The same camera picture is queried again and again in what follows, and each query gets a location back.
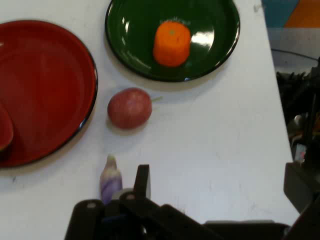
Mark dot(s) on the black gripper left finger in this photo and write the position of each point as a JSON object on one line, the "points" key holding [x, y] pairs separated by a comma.
{"points": [[117, 220]]}

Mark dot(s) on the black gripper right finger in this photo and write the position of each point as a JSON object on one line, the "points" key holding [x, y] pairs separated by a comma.
{"points": [[306, 190]]}

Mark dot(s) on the orange fruit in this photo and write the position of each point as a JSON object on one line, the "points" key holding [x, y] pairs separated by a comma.
{"points": [[171, 45]]}

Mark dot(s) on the purple toy eggplant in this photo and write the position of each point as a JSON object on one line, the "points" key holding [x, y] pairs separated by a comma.
{"points": [[110, 180]]}

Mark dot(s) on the black equipment clutter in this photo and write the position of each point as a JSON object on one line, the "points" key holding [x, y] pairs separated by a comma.
{"points": [[300, 100]]}

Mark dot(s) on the red round toy fruit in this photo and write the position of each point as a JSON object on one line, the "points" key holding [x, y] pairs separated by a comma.
{"points": [[129, 108]]}

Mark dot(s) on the toy watermelon slice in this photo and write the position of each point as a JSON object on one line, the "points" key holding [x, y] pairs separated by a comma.
{"points": [[4, 132]]}

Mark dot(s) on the red plate black rim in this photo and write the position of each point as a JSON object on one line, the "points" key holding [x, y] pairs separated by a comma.
{"points": [[45, 92]]}

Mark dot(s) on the orange foam floor mat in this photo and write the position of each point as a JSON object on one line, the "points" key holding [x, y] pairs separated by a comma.
{"points": [[306, 17]]}

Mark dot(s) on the dark green plate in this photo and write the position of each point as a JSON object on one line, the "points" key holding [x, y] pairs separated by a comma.
{"points": [[135, 45]]}

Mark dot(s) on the blue foam floor mat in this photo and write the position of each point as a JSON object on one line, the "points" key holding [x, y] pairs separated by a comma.
{"points": [[277, 12]]}

